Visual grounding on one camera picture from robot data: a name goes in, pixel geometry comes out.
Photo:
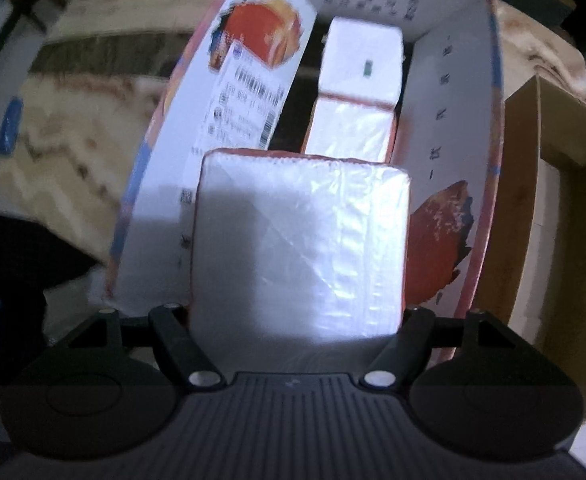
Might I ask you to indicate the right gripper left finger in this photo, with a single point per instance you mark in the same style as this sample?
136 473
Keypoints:
177 355

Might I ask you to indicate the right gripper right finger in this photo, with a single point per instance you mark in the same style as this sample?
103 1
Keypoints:
405 356

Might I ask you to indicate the brown cardboard box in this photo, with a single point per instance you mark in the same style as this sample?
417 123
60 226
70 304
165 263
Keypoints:
534 273

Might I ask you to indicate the white apple cardboard box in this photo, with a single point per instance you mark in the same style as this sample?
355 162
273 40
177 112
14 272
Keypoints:
248 81

